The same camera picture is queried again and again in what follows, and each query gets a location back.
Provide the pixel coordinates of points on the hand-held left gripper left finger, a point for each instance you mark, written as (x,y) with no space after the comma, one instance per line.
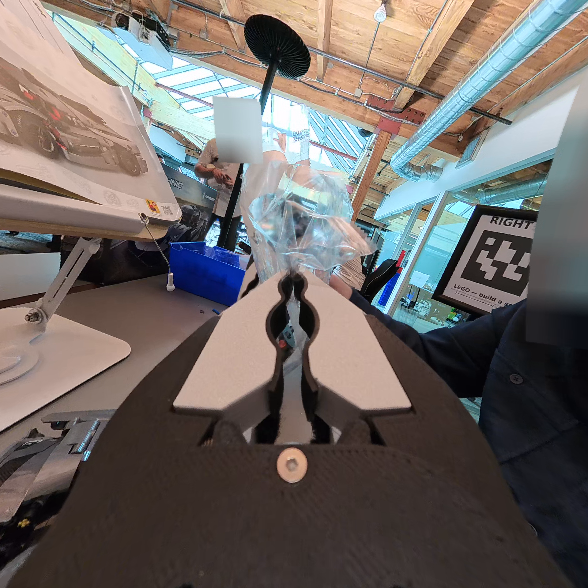
(229,367)

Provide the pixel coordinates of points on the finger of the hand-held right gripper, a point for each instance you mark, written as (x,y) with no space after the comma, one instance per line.
(248,285)

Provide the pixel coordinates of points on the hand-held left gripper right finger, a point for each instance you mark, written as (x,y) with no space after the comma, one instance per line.
(358,367)

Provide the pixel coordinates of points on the clear bag of lego parts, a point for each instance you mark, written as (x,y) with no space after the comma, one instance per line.
(321,206)

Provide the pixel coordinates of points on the blue plastic bin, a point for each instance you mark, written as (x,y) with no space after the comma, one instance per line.
(202,275)

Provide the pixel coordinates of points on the white metal book stand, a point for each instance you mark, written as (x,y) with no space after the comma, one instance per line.
(69,363)

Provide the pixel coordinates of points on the lego car model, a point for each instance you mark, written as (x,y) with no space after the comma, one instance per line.
(36,459)

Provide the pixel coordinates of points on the lego instruction booklet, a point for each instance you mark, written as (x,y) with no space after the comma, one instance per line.
(69,128)

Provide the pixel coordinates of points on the person's right forearm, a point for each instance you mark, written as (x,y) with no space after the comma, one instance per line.
(436,349)

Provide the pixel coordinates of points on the black lego set box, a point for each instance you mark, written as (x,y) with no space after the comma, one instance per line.
(183,183)

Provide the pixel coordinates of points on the person's right hand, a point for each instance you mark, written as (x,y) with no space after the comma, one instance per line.
(341,285)

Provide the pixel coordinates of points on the black office chair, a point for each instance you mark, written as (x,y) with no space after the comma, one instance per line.
(381,275)

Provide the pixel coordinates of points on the black framed marker sign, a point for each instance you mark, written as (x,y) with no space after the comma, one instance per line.
(482,285)

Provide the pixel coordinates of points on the black pole with round disc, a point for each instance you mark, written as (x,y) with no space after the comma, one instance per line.
(278,41)

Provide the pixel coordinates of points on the person's torso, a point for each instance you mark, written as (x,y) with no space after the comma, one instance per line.
(542,436)

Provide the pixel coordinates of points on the white ceiling unit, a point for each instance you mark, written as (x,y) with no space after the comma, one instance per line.
(147,41)

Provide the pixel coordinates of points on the silver ventilation duct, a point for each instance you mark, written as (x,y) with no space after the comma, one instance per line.
(482,78)

